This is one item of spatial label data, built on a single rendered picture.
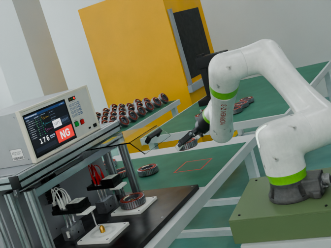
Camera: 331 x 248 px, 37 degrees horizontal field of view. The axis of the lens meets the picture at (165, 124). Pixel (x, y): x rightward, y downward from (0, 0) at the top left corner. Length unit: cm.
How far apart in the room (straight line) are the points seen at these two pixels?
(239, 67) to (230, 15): 532
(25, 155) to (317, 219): 107
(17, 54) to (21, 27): 33
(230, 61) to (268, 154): 43
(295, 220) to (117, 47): 448
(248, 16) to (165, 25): 189
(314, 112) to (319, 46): 531
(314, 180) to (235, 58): 54
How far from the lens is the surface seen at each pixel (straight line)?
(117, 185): 216
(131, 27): 568
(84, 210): 197
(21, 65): 603
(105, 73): 596
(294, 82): 175
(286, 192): 161
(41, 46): 609
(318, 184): 161
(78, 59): 847
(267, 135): 155
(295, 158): 158
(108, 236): 192
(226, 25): 718
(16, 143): 196
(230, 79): 185
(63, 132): 206
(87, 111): 219
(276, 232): 159
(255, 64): 187
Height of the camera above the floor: 145
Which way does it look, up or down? 10 degrees down
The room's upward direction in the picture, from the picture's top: 16 degrees counter-clockwise
